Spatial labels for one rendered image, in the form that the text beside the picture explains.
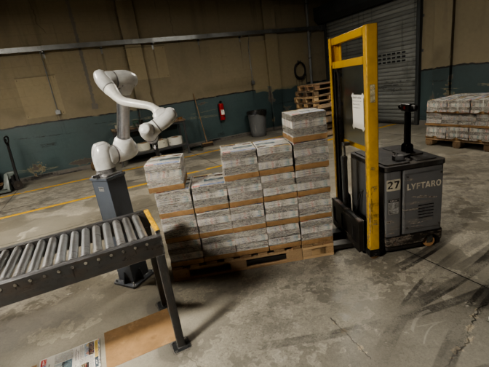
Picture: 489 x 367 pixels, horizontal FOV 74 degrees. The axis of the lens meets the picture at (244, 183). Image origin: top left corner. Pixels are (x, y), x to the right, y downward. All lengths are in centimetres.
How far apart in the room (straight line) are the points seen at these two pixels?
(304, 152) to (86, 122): 716
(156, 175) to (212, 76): 731
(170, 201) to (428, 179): 211
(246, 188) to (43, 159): 718
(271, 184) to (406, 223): 120
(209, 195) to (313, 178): 88
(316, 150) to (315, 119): 25
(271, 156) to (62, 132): 715
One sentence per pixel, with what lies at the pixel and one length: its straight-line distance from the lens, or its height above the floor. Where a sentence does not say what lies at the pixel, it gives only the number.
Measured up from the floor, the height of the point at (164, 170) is 100.
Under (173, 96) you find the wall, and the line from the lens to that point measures 941.
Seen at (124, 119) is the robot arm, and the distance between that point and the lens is 283.
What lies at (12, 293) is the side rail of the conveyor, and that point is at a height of 74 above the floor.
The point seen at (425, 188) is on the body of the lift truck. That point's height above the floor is 55.
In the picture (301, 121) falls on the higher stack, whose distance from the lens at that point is 266.
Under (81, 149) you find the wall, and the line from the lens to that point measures 921.
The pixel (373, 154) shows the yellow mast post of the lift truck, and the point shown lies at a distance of 270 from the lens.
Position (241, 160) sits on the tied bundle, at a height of 99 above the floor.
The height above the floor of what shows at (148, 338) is 0.
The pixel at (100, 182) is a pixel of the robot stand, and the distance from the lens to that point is 288.
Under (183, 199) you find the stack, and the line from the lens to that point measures 269.
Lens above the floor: 158
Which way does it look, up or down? 17 degrees down
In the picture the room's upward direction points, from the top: 8 degrees counter-clockwise
